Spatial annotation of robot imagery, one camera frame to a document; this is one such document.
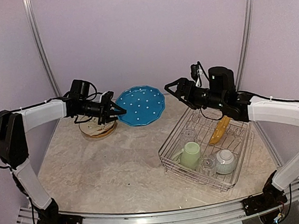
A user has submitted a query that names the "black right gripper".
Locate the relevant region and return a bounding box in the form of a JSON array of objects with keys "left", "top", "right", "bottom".
[{"left": 164, "top": 73, "right": 227, "bottom": 115}]

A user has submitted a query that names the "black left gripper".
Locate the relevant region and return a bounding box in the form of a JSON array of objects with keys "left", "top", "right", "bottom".
[{"left": 75, "top": 93, "right": 127, "bottom": 127}]

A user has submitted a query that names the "yellow polka dot plate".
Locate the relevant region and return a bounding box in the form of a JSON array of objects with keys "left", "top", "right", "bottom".
[
  {"left": 209, "top": 116, "right": 231, "bottom": 145},
  {"left": 82, "top": 124, "right": 117, "bottom": 141}
]

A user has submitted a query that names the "cream floral plate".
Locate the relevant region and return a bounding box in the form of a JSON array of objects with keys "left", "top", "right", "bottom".
[{"left": 78, "top": 116, "right": 116, "bottom": 136}]

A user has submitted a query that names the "blue polka dot plate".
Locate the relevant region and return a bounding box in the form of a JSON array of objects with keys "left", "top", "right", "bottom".
[{"left": 115, "top": 85, "right": 166, "bottom": 127}]

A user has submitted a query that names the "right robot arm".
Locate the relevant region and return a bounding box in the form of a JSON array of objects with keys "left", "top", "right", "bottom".
[{"left": 164, "top": 66, "right": 299, "bottom": 209}]

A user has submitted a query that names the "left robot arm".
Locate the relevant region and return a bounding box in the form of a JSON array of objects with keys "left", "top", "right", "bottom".
[{"left": 0, "top": 79, "right": 126, "bottom": 224}]

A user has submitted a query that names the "clear glass cup back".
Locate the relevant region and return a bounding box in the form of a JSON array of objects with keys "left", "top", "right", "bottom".
[{"left": 179, "top": 129, "right": 196, "bottom": 148}]

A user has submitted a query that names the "clear glass cup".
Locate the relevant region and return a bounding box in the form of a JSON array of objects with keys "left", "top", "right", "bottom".
[
  {"left": 198, "top": 155, "right": 217, "bottom": 177},
  {"left": 179, "top": 129, "right": 196, "bottom": 148}
]

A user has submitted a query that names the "light green mug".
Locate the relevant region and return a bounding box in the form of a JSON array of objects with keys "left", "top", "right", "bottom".
[{"left": 171, "top": 141, "right": 201, "bottom": 170}]

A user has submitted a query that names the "clear glass cup front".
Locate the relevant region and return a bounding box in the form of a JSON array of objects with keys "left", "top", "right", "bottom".
[{"left": 198, "top": 155, "right": 217, "bottom": 177}]

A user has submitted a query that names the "white green ceramic bowl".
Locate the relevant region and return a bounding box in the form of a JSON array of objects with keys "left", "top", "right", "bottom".
[{"left": 215, "top": 150, "right": 236, "bottom": 175}]

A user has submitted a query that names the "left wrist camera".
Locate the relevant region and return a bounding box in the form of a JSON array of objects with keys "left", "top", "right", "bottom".
[{"left": 99, "top": 91, "right": 114, "bottom": 103}]

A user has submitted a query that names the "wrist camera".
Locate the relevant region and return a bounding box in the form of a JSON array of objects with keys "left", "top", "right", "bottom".
[
  {"left": 190, "top": 61, "right": 202, "bottom": 87},
  {"left": 99, "top": 91, "right": 114, "bottom": 103}
]

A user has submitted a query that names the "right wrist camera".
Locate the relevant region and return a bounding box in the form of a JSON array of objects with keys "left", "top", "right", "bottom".
[{"left": 190, "top": 61, "right": 202, "bottom": 87}]

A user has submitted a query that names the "metal wire dish rack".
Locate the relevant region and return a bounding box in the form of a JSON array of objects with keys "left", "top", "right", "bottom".
[{"left": 158, "top": 108, "right": 251, "bottom": 192}]

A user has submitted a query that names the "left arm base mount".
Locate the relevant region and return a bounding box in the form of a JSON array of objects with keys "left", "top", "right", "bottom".
[{"left": 31, "top": 198, "right": 83, "bottom": 224}]

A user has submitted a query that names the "right aluminium corner post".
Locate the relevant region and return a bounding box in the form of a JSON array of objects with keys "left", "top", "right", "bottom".
[{"left": 236, "top": 0, "right": 254, "bottom": 90}]

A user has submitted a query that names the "aluminium corner post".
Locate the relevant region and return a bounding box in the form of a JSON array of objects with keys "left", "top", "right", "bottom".
[
  {"left": 22, "top": 0, "right": 61, "bottom": 96},
  {"left": 236, "top": 0, "right": 254, "bottom": 90}
]

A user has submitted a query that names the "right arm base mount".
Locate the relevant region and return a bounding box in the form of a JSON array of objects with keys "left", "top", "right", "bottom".
[{"left": 242, "top": 180, "right": 288, "bottom": 216}]

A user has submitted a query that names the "left aluminium corner post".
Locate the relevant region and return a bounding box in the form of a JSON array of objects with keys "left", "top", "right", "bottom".
[{"left": 22, "top": 0, "right": 61, "bottom": 96}]

